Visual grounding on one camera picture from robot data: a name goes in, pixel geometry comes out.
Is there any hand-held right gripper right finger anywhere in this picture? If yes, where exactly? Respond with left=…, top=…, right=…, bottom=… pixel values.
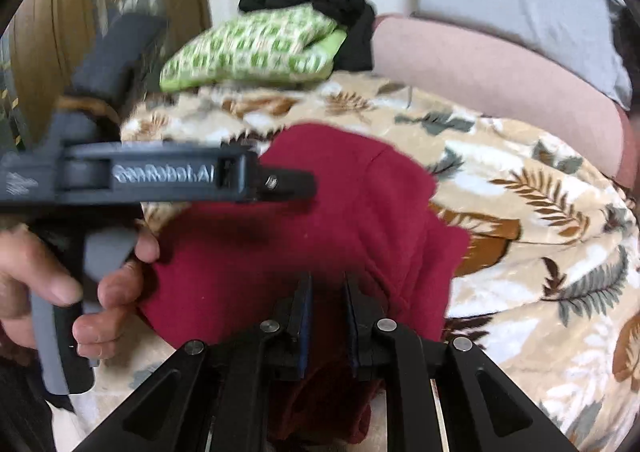
left=343, top=271, right=576, bottom=452

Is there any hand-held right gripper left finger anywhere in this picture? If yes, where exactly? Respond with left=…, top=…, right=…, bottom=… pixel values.
left=70, top=273, right=314, bottom=452

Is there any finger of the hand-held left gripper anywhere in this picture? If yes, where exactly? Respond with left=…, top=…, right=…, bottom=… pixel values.
left=256, top=168, right=318, bottom=201

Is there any dark red garment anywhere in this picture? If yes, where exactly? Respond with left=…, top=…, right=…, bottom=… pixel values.
left=136, top=123, right=472, bottom=448

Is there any person's left hand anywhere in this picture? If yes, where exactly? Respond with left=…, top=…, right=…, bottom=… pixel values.
left=0, top=227, right=161, bottom=361

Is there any green patterned cloth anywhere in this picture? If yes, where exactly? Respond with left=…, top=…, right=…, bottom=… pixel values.
left=159, top=4, right=349, bottom=94

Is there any wooden wardrobe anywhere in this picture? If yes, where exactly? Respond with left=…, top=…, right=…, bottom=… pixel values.
left=0, top=0, right=212, bottom=149

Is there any black cloth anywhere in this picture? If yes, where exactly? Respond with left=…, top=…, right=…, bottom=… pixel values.
left=238, top=0, right=377, bottom=74

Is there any beige leaf-print blanket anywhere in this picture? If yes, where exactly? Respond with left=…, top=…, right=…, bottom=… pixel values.
left=75, top=71, right=640, bottom=452

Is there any pink bolster pillow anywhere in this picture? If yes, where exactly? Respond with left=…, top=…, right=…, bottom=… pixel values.
left=372, top=13, right=640, bottom=189

